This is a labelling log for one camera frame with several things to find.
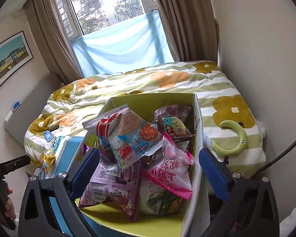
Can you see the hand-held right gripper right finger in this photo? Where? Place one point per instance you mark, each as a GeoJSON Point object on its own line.
{"type": "Point", "coordinates": [213, 172]}

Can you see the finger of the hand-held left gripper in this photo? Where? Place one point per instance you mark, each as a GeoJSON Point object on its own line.
{"type": "Point", "coordinates": [14, 164]}

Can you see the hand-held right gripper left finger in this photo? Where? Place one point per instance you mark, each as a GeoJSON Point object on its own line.
{"type": "Point", "coordinates": [85, 167]}

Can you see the purple snack packet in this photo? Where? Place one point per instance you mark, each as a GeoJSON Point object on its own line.
{"type": "Point", "coordinates": [106, 177]}

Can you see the red blue cracker packet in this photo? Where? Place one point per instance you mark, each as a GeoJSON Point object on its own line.
{"type": "Point", "coordinates": [130, 138]}

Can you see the grey white snack packet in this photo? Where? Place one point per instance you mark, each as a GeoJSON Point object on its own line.
{"type": "Point", "coordinates": [150, 197]}

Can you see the green white cardboard box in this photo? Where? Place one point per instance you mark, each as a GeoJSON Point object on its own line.
{"type": "Point", "coordinates": [138, 223]}

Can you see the clear box of dark snacks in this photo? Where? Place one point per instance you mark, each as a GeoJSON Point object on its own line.
{"type": "Point", "coordinates": [172, 126]}

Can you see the person's left hand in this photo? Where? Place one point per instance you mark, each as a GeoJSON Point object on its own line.
{"type": "Point", "coordinates": [9, 211]}

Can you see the yellow foil snack packet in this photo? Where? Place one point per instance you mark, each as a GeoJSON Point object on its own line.
{"type": "Point", "coordinates": [48, 159]}

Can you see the green crescent plush toy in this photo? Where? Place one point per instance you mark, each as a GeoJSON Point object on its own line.
{"type": "Point", "coordinates": [239, 143]}

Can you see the small pink candy packet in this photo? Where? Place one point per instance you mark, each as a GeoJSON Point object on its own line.
{"type": "Point", "coordinates": [170, 175]}

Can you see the small blue tag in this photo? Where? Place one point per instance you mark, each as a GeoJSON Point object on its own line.
{"type": "Point", "coordinates": [48, 136]}

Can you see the green yellow snack packet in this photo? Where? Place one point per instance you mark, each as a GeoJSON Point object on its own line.
{"type": "Point", "coordinates": [172, 202]}

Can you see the small blue object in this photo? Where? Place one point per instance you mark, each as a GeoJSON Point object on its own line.
{"type": "Point", "coordinates": [16, 105]}

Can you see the white board panel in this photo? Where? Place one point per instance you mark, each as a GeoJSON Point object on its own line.
{"type": "Point", "coordinates": [32, 103]}

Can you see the white cloth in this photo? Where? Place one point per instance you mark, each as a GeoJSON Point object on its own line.
{"type": "Point", "coordinates": [294, 222]}

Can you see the floral striped blanket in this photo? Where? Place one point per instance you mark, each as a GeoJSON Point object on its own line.
{"type": "Point", "coordinates": [162, 79]}

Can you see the beige curtain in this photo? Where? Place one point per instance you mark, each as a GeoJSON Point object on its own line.
{"type": "Point", "coordinates": [51, 42]}
{"type": "Point", "coordinates": [187, 17]}

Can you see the light blue cloth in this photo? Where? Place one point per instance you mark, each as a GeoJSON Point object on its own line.
{"type": "Point", "coordinates": [118, 44]}

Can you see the white framed window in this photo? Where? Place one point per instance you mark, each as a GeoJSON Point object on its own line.
{"type": "Point", "coordinates": [101, 5]}

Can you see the framed wall picture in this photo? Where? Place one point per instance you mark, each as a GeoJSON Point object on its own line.
{"type": "Point", "coordinates": [7, 59]}

